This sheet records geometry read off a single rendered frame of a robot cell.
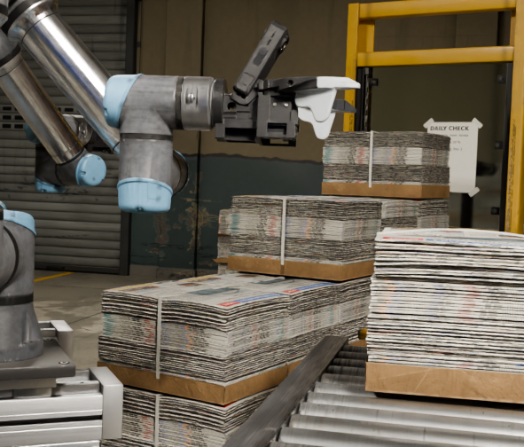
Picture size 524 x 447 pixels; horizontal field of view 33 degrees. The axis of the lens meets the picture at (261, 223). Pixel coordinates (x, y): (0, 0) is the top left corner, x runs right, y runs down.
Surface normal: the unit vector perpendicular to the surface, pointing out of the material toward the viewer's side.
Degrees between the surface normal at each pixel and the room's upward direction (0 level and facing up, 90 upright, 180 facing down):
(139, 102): 90
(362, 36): 90
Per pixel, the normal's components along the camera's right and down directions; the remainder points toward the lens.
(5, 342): 0.45, -0.24
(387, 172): -0.51, 0.03
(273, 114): -0.07, -0.09
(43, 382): 0.36, 0.06
